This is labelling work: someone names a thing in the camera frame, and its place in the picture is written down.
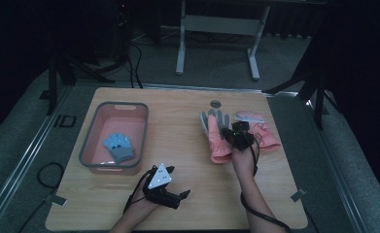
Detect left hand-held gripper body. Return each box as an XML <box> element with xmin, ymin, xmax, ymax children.
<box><xmin>141</xmin><ymin>162</ymin><xmax>183</xmax><ymax>211</ymax></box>

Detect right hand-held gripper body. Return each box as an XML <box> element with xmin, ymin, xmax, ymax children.
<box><xmin>226</xmin><ymin>126</ymin><xmax>256</xmax><ymax>152</ymax></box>

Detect pink padded glove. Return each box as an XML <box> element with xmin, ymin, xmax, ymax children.
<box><xmin>233</xmin><ymin>110</ymin><xmax>282</xmax><ymax>153</ymax></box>
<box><xmin>199</xmin><ymin>109</ymin><xmax>234</xmax><ymax>165</ymax></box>

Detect blue and grey knit glove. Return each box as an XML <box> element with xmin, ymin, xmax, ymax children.
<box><xmin>102</xmin><ymin>132</ymin><xmax>136</xmax><ymax>164</ymax></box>

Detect pink basin with grey rim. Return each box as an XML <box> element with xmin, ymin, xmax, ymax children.
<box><xmin>78</xmin><ymin>101</ymin><xmax>150</xmax><ymax>176</ymax></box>

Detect person's right hand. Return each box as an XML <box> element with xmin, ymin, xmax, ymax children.
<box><xmin>231</xmin><ymin>145</ymin><xmax>258</xmax><ymax>179</ymax></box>

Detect person's left hand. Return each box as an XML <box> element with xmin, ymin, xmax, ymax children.
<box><xmin>124</xmin><ymin>189</ymin><xmax>161</xmax><ymax>221</ymax></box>

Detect black tripod stand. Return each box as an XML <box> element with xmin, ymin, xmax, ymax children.
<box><xmin>262</xmin><ymin>62</ymin><xmax>330</xmax><ymax>131</ymax></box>
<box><xmin>46</xmin><ymin>52</ymin><xmax>116</xmax><ymax>117</ymax></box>

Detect grey tape piece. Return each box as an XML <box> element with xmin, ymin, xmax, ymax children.
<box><xmin>290</xmin><ymin>187</ymin><xmax>308</xmax><ymax>203</ymax></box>
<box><xmin>49</xmin><ymin>194</ymin><xmax>69</xmax><ymax>208</ymax></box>

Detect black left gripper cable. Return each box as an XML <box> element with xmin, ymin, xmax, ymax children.
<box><xmin>122</xmin><ymin>168</ymin><xmax>155</xmax><ymax>216</ymax></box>

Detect white metal table frame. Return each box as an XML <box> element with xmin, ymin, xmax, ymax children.
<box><xmin>175</xmin><ymin>0</ymin><xmax>272</xmax><ymax>82</ymax></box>

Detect black floor cable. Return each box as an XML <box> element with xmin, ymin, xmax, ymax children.
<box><xmin>17</xmin><ymin>161</ymin><xmax>66</xmax><ymax>233</ymax></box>

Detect bundle of black cables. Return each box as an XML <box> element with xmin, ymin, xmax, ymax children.
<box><xmin>111</xmin><ymin>0</ymin><xmax>145</xmax><ymax>89</ymax></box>

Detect aluminium floor rail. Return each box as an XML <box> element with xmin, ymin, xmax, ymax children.
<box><xmin>0</xmin><ymin>84</ymin><xmax>74</xmax><ymax>229</ymax></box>

